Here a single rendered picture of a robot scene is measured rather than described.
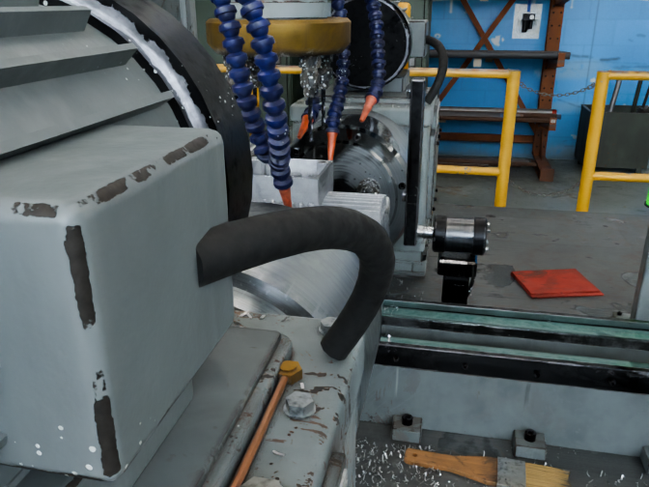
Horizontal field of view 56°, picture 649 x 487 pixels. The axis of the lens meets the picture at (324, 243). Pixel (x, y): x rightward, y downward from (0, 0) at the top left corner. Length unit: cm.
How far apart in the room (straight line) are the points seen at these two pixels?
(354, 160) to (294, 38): 36
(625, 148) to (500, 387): 487
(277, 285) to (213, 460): 22
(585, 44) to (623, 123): 80
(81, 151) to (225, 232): 5
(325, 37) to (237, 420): 53
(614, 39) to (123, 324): 589
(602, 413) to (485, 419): 15
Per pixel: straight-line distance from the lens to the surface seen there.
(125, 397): 17
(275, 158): 65
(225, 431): 29
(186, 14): 101
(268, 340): 36
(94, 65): 25
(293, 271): 51
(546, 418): 89
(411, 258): 132
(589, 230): 174
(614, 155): 564
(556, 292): 133
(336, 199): 83
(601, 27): 597
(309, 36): 74
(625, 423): 91
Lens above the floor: 135
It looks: 21 degrees down
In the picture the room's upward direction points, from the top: straight up
